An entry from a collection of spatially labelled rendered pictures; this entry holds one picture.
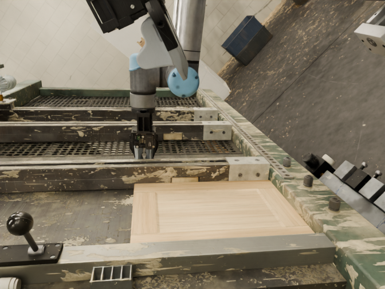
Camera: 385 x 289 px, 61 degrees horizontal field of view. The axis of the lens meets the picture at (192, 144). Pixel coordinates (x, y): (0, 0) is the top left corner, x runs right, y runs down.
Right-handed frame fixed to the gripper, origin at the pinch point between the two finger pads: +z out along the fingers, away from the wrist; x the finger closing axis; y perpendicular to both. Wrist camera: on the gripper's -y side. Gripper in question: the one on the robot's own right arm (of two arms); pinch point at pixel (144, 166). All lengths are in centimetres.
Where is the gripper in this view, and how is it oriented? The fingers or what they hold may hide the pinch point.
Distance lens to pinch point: 106.3
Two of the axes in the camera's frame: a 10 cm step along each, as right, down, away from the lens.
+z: -0.4, 9.4, 3.3
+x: 9.9, -0.1, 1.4
